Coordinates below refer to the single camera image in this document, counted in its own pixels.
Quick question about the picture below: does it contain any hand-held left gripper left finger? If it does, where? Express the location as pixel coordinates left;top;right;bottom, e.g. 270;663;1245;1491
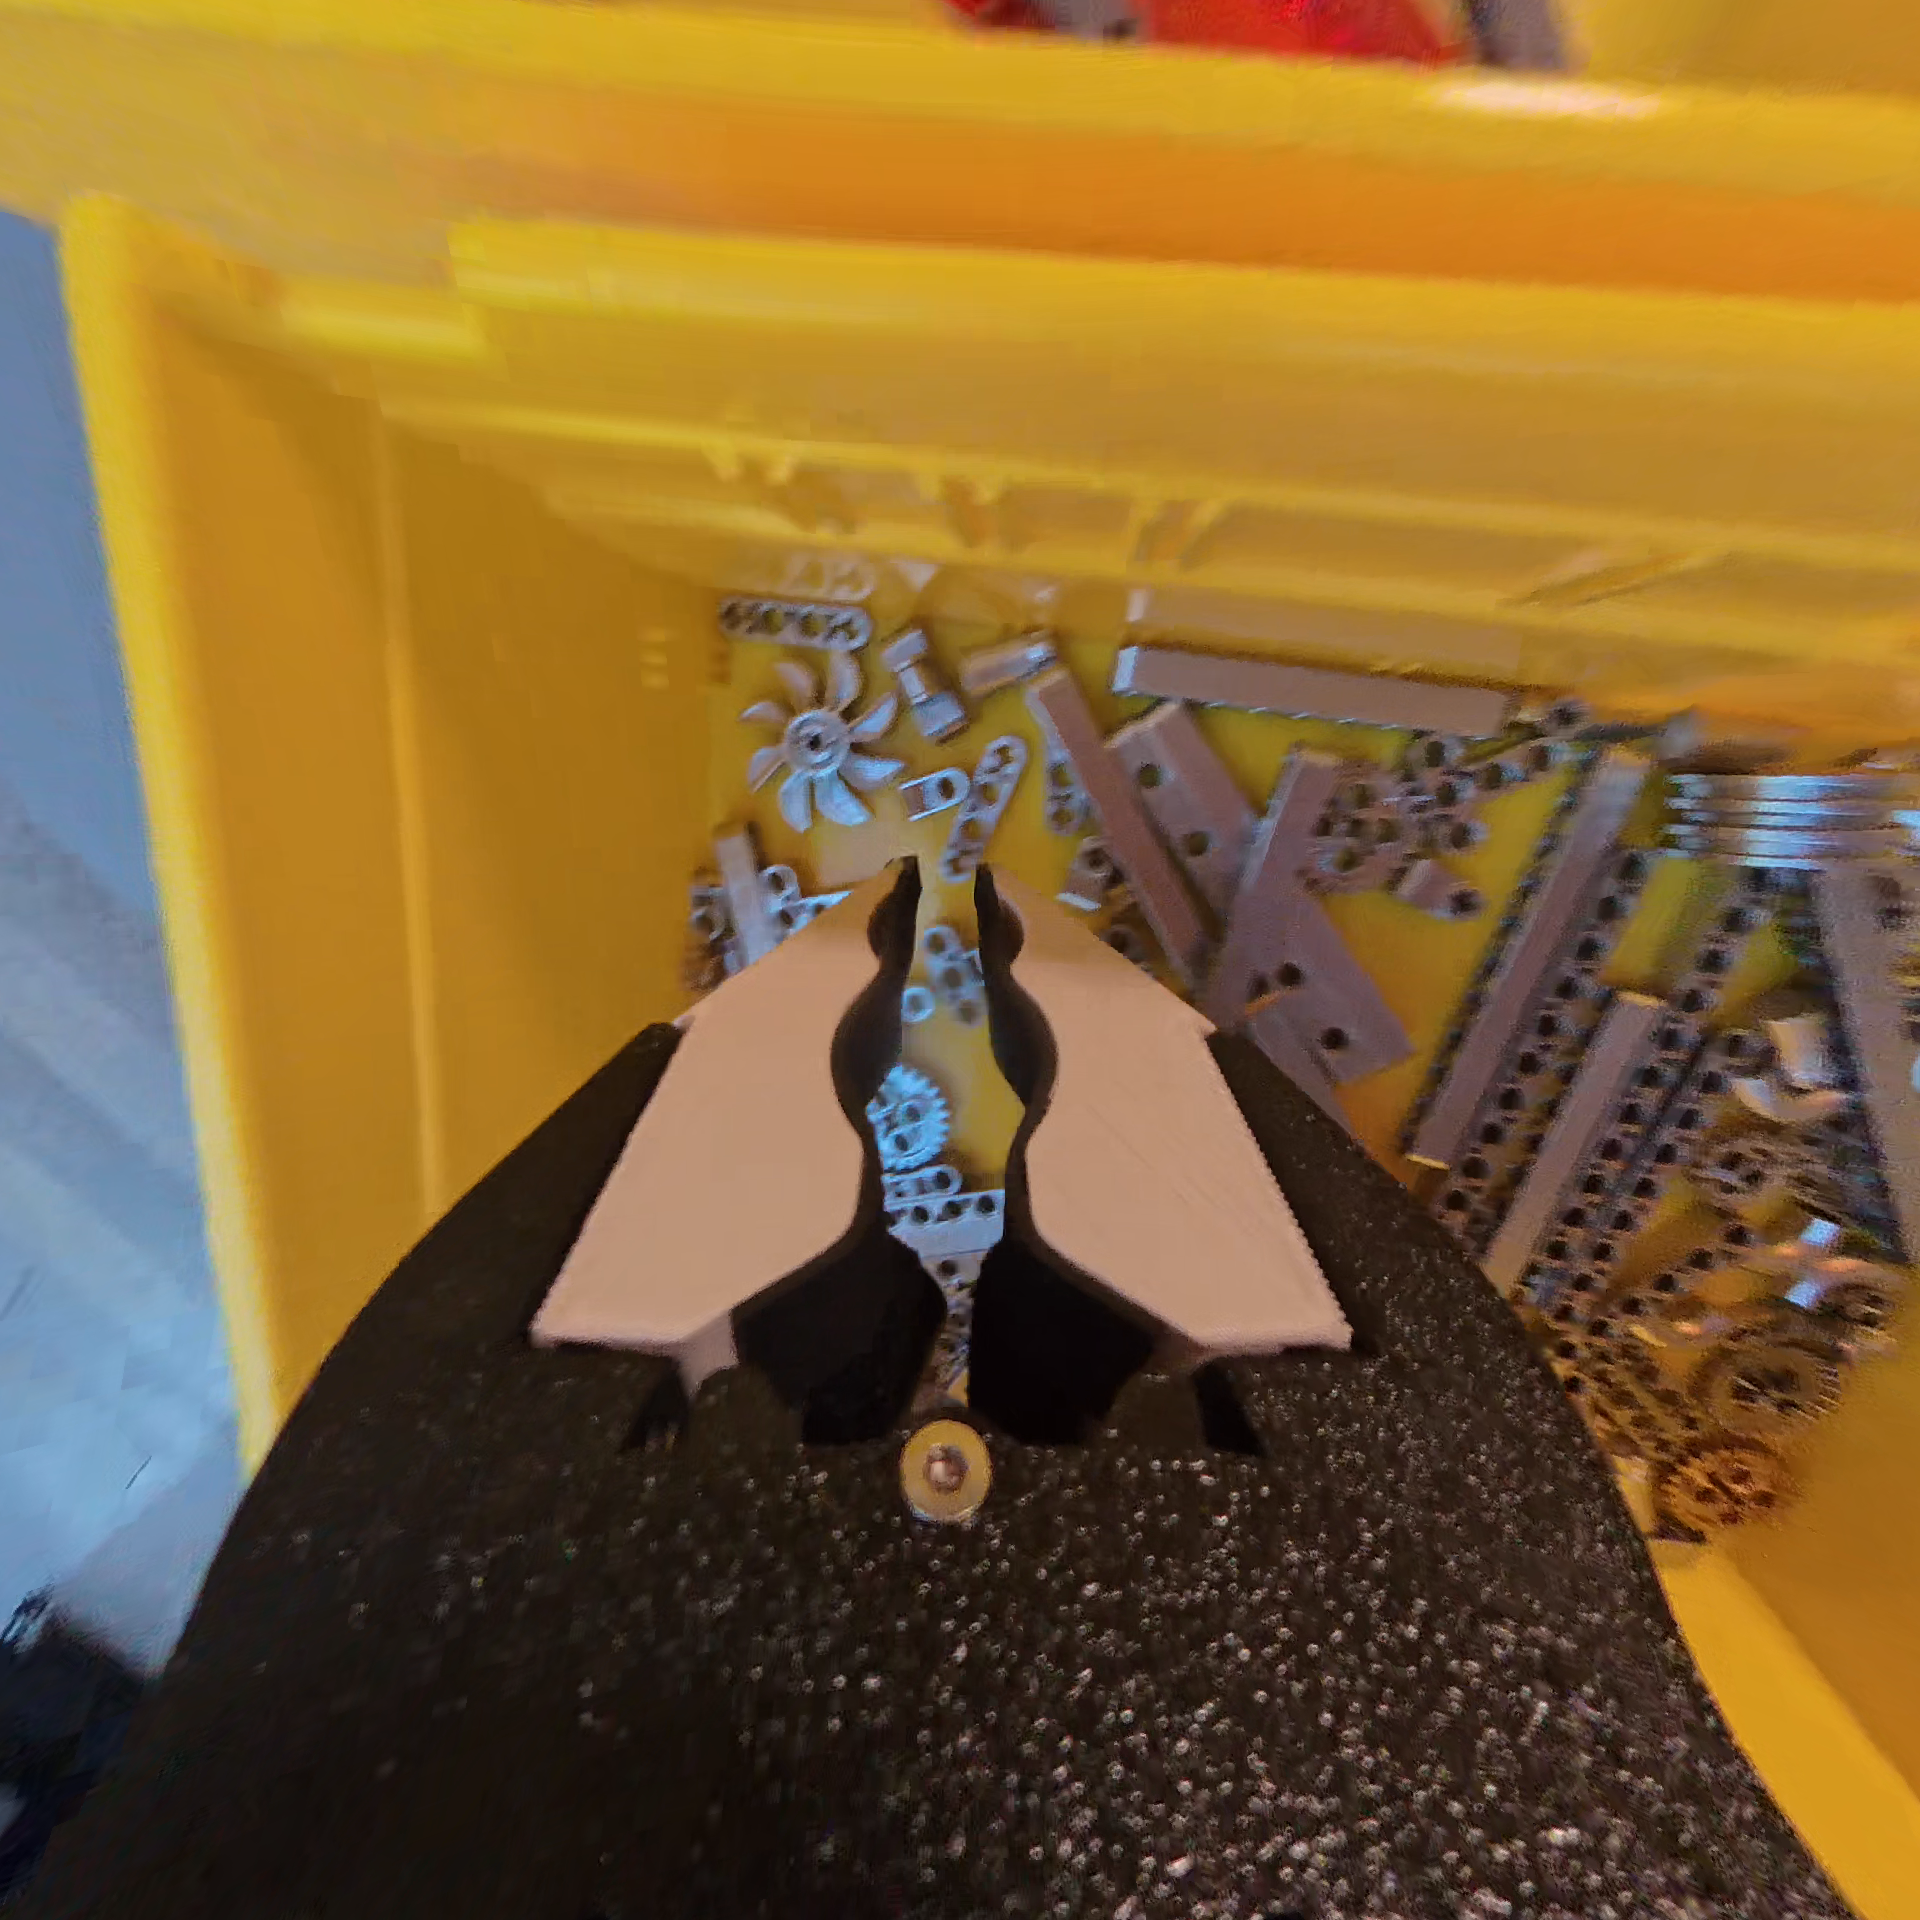
537;865;930;1397

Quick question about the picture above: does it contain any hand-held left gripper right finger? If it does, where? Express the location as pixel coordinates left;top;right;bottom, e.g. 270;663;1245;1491
965;865;1357;1401

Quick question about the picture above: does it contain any pile of grey brick parts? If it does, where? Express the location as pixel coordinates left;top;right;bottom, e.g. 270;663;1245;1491
693;556;1920;1545

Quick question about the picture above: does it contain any grey grooved pulley wheel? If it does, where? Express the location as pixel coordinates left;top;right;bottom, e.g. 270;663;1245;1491
1668;765;1920;871

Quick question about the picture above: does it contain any pile of black red parts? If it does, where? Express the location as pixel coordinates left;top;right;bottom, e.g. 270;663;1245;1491
945;0;1578;67

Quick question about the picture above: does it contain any grey propeller piece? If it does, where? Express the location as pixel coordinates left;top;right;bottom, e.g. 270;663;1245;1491
743;660;901;837

